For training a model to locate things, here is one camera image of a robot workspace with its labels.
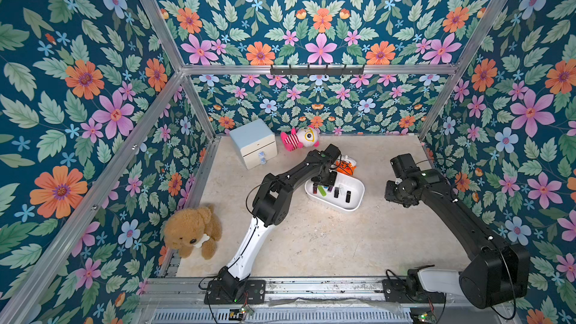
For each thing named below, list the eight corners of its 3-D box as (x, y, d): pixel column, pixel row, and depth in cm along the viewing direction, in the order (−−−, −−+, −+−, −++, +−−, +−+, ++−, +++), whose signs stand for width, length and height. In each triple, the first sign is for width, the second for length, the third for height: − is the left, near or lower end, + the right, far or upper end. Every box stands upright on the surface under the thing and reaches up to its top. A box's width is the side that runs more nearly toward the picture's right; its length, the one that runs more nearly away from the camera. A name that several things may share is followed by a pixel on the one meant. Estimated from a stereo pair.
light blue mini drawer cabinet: (248, 172, 107) (241, 152, 95) (237, 150, 116) (229, 129, 104) (280, 158, 112) (277, 137, 100) (267, 138, 121) (263, 117, 109)
